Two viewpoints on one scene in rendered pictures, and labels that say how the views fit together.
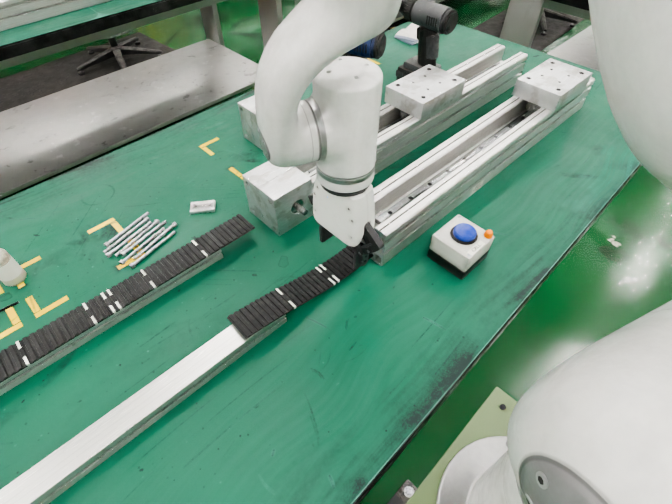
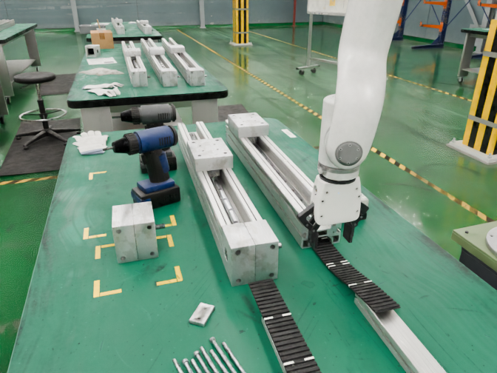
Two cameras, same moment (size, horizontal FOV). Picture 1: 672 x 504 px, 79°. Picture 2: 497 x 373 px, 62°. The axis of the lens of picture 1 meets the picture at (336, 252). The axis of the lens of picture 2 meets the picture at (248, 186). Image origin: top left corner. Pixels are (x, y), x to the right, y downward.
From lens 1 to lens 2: 0.81 m
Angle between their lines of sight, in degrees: 53
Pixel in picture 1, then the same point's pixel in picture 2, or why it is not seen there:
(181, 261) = (288, 331)
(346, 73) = not seen: hidden behind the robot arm
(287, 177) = (254, 229)
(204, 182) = (161, 306)
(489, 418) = (472, 238)
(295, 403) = (447, 314)
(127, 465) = not seen: outside the picture
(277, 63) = (371, 90)
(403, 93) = (212, 157)
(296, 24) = (364, 69)
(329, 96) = not seen: hidden behind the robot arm
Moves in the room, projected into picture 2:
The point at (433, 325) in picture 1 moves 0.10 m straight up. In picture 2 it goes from (397, 240) to (404, 203)
